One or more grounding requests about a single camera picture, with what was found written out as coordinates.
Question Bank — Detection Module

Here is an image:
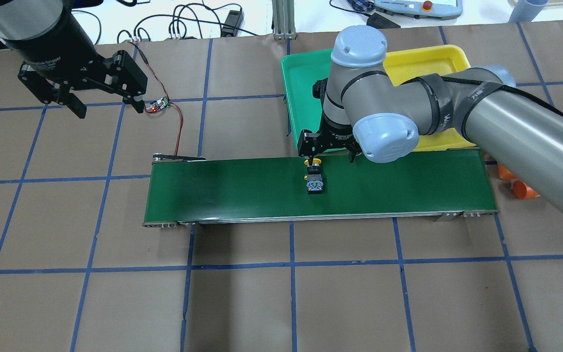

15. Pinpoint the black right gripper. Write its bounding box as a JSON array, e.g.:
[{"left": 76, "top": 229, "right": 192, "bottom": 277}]
[{"left": 297, "top": 114, "right": 360, "bottom": 169}]

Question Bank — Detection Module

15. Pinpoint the aluminium frame post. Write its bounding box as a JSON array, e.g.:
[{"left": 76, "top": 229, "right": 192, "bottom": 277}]
[{"left": 272, "top": 0, "right": 297, "bottom": 40}]

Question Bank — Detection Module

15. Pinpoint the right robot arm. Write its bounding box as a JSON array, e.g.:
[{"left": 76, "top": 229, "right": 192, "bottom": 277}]
[{"left": 297, "top": 25, "right": 563, "bottom": 213}]

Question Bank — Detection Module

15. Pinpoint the black power adapter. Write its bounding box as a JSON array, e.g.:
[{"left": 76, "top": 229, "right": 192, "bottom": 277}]
[{"left": 220, "top": 10, "right": 244, "bottom": 38}]

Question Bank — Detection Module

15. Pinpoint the plain orange cylinder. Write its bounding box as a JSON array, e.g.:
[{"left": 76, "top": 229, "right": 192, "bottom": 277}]
[{"left": 498, "top": 163, "right": 518, "bottom": 181}]

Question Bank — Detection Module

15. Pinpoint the orange cylinder with 4680 print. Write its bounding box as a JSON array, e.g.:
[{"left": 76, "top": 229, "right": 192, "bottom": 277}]
[{"left": 512, "top": 179, "right": 540, "bottom": 199}]

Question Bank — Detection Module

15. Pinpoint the yellow push button switch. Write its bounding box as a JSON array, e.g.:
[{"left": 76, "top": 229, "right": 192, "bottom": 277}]
[{"left": 304, "top": 157, "right": 325, "bottom": 195}]

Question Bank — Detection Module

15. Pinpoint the green plastic tray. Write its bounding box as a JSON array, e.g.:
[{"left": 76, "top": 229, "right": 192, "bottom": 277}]
[{"left": 280, "top": 49, "right": 332, "bottom": 151}]

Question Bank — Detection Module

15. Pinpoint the teach pendant with red button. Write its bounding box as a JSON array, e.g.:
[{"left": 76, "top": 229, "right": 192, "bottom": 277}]
[{"left": 373, "top": 0, "right": 463, "bottom": 21}]

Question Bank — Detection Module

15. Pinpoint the small motor controller board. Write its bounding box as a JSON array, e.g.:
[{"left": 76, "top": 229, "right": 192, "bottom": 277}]
[{"left": 146, "top": 96, "right": 171, "bottom": 114}]

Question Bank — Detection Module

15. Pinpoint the green conveyor belt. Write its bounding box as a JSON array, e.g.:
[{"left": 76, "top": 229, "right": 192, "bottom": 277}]
[{"left": 142, "top": 149, "right": 498, "bottom": 228}]

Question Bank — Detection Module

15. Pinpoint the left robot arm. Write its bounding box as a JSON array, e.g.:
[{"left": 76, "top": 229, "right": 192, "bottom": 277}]
[{"left": 0, "top": 0, "right": 148, "bottom": 119}]

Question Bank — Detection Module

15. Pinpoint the yellow plastic tray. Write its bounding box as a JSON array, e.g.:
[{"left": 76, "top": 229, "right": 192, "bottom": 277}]
[{"left": 383, "top": 44, "right": 476, "bottom": 152}]

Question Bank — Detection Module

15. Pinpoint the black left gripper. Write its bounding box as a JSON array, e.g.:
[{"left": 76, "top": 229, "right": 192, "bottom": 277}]
[{"left": 0, "top": 10, "right": 148, "bottom": 119}]

